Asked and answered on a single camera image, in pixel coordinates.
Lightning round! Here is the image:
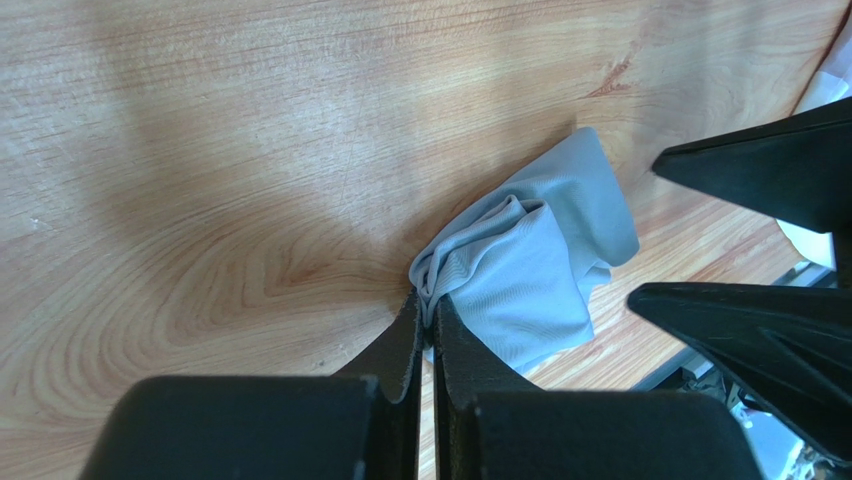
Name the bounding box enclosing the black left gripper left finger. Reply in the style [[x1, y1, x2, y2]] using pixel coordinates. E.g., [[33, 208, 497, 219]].
[[82, 293, 423, 479]]

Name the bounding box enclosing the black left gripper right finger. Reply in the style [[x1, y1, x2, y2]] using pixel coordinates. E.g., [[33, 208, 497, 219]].
[[432, 297, 761, 479]]

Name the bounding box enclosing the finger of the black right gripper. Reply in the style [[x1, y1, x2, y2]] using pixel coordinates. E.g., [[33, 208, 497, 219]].
[[626, 282, 852, 467], [652, 99, 851, 233]]

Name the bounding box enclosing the grey underwear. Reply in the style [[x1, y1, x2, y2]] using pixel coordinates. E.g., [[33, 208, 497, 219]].
[[408, 127, 640, 374]]

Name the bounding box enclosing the pink underwear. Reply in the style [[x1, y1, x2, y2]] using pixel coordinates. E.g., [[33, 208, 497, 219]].
[[775, 13, 852, 271]]

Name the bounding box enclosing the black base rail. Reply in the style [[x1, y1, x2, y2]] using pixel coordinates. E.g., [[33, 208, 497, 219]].
[[628, 262, 852, 480]]

